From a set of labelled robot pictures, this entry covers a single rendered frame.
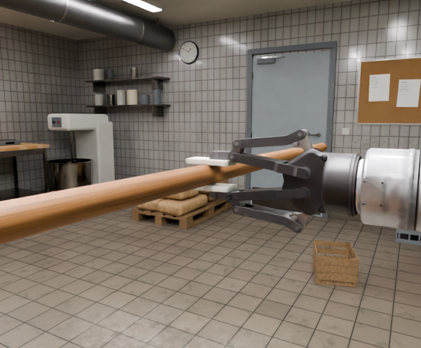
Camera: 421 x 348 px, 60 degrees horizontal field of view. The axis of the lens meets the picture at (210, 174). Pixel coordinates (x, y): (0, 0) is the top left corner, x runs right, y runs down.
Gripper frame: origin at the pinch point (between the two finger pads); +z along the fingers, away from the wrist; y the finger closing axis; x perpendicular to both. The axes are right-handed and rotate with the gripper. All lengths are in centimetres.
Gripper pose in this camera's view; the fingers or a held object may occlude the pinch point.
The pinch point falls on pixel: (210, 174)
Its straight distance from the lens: 52.6
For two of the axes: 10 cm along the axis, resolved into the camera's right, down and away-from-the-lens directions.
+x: 4.9, -1.3, 8.6
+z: -8.7, -0.7, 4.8
